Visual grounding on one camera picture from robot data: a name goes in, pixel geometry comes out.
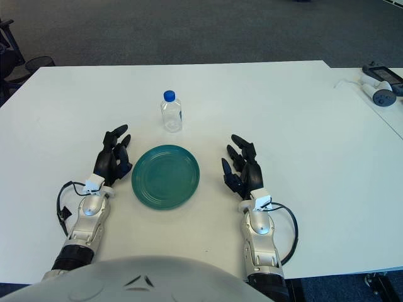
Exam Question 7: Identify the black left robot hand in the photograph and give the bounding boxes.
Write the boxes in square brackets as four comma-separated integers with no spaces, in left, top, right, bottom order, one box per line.
[93,124,133,187]

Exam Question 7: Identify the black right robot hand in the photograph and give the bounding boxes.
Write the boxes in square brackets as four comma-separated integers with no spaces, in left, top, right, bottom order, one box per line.
[221,134,265,201]

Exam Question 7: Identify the clear bottle with blue cap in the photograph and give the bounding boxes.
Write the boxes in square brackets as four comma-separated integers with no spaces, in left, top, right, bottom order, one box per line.
[160,90,183,134]

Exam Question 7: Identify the green round plate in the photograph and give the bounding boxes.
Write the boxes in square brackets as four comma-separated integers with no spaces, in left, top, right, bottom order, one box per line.
[131,144,202,211]

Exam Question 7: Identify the grey robot torso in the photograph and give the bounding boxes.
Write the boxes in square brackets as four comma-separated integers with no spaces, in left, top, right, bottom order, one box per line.
[0,255,275,302]

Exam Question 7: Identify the black office chair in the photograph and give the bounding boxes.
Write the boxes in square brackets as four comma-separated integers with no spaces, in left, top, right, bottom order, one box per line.
[0,18,26,92]

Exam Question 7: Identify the white and grey handheld controller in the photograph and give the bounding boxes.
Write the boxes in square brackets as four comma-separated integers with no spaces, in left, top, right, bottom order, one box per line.
[360,74,397,108]

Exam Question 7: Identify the black handheld screen device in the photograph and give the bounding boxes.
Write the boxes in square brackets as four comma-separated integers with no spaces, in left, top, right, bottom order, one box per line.
[361,61,403,95]

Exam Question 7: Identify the black table leg caster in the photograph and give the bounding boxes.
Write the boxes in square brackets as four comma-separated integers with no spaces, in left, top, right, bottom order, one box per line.
[363,272,403,302]

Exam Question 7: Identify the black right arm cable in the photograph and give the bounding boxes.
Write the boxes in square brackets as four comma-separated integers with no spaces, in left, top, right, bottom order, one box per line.
[267,201,299,267]

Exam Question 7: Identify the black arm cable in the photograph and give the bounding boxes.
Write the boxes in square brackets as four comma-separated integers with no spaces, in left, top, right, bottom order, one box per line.
[56,181,95,235]
[267,201,299,267]

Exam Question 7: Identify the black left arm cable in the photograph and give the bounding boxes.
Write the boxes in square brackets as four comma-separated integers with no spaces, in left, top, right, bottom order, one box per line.
[56,181,95,235]

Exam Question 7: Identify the black wire mesh wastebasket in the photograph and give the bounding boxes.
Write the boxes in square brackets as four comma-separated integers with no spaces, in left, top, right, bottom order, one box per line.
[25,55,56,75]

